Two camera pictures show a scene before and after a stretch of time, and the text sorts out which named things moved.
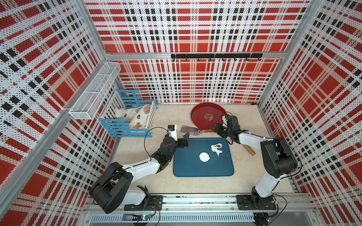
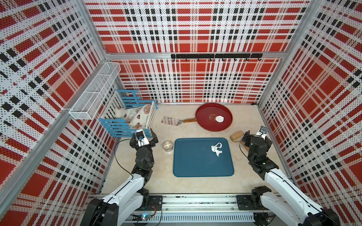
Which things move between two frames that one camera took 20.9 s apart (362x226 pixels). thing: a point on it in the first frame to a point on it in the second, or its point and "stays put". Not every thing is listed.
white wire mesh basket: x=84 y=107 stays put
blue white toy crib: x=125 y=117 stays put
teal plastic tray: x=187 y=162 stays put
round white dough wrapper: x=204 y=157 to x=219 y=118
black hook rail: x=217 y=56 stays put
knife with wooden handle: x=194 y=131 to x=176 y=122
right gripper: x=218 y=125 to x=247 y=135
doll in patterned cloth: x=136 y=117 stays put
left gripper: x=181 y=144 to x=132 y=143
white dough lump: x=214 y=148 stays put
